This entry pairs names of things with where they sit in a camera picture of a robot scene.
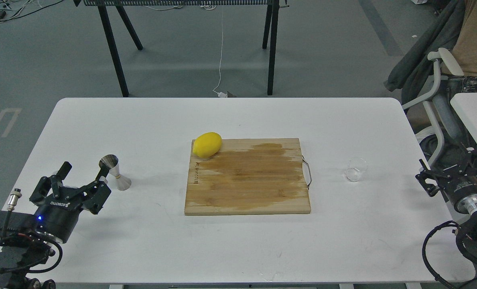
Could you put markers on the person in brown shirt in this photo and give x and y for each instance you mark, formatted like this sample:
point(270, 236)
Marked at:
point(465, 51)

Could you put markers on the steel double jigger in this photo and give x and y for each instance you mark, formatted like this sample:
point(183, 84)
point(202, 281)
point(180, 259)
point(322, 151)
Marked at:
point(111, 162)

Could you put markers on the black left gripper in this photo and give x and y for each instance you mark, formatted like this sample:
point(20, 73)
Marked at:
point(58, 213)

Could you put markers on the wooden cutting board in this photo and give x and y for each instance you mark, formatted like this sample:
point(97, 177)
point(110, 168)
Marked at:
point(255, 176)

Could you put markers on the small clear glass cup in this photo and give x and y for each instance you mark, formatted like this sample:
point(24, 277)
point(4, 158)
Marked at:
point(357, 168)

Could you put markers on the black metal frame table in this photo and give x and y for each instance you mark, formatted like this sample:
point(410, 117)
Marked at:
point(181, 37)

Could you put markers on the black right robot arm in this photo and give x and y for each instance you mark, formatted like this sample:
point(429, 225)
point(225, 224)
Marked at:
point(465, 234)

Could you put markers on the dark grey jacket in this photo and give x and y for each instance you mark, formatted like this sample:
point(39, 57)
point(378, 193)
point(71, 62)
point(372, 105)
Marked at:
point(412, 71)

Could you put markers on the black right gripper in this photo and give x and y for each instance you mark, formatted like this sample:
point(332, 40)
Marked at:
point(460, 191)

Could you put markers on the white office chair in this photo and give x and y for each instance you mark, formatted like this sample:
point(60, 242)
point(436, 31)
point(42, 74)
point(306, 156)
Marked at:
point(438, 107)

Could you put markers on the yellow lemon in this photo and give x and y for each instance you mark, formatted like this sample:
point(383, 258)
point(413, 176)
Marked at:
point(206, 145)

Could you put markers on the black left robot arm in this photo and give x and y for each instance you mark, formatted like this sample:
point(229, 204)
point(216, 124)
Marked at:
point(31, 243)

